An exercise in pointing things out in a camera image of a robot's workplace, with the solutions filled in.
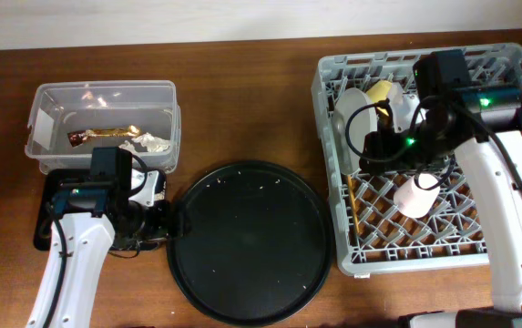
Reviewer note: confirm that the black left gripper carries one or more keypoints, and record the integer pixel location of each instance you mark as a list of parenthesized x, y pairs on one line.
[(161, 227)]

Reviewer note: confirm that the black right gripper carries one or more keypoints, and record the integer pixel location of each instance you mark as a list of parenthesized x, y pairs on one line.
[(380, 147)]

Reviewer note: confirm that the pale green plate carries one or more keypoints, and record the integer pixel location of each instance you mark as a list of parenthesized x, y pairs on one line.
[(362, 124)]

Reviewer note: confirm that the wooden chopstick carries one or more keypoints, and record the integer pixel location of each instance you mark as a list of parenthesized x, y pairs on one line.
[(351, 192)]

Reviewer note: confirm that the pink plastic cup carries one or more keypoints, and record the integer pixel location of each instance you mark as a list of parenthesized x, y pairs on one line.
[(415, 201)]

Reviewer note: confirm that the yellow bowl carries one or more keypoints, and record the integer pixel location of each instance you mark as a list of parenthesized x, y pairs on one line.
[(379, 91)]

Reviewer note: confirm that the white tissue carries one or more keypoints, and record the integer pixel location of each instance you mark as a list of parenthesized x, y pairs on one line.
[(149, 143)]

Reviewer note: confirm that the brown gold snack wrapper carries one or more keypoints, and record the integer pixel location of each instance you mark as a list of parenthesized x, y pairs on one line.
[(77, 138)]

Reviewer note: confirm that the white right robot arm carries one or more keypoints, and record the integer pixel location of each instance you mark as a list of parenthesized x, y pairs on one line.
[(481, 127)]

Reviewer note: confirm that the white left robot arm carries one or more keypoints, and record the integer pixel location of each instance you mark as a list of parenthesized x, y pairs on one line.
[(81, 237)]

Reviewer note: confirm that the grey plastic dishwasher rack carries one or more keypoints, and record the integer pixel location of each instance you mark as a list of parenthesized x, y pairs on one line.
[(449, 236)]

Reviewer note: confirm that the black square food-waste tray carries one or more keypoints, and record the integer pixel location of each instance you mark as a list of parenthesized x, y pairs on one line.
[(53, 180)]

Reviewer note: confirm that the clear plastic waste bin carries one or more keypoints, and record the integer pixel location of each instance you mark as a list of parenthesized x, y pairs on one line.
[(60, 108)]

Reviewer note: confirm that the round black serving tray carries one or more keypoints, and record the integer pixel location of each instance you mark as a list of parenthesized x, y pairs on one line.
[(260, 247)]

